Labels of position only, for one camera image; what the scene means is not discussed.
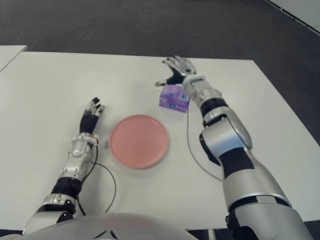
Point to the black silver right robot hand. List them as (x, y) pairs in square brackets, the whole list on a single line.
[(178, 72)]

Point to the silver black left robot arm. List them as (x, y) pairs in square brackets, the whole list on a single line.
[(77, 150)]

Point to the white table leg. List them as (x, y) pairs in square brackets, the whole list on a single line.
[(211, 234)]

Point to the pink round plate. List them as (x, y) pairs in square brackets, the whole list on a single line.
[(138, 142)]

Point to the purple tissue paper pack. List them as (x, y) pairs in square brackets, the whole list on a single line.
[(172, 100)]

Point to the white neighbouring table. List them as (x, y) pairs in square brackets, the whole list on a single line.
[(8, 55)]

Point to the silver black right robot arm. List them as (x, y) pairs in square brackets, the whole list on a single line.
[(225, 135)]

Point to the silver robot torso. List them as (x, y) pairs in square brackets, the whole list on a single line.
[(130, 227)]

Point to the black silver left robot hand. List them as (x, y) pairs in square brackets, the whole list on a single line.
[(87, 122)]

